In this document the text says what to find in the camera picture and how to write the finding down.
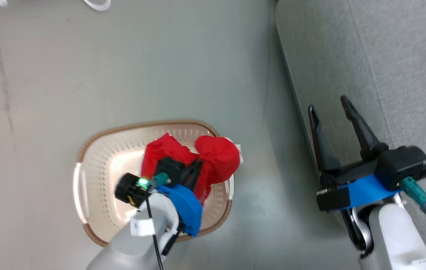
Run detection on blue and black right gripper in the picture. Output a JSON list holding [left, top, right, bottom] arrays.
[[308, 96, 403, 213]]

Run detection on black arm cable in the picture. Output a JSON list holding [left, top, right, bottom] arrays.
[[145, 172, 172, 270], [402, 176, 426, 270]]

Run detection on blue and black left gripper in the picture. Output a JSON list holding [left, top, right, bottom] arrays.
[[155, 156, 204, 238]]

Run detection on white cable label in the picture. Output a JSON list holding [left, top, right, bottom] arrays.
[[130, 218, 155, 237]]

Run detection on white looped cable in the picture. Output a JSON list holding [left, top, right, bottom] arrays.
[[83, 0, 112, 12]]

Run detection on beige perforated laundry basket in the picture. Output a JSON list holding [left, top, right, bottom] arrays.
[[73, 119, 234, 248]]

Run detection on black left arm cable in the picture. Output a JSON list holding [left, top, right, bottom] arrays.
[[145, 172, 172, 270]]

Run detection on grey fabric sofa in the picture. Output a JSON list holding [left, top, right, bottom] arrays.
[[276, 0, 426, 270]]

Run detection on red cloth garment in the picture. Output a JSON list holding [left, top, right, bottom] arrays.
[[141, 133, 244, 205]]

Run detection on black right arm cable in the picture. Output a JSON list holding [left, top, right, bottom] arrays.
[[402, 176, 426, 270]]

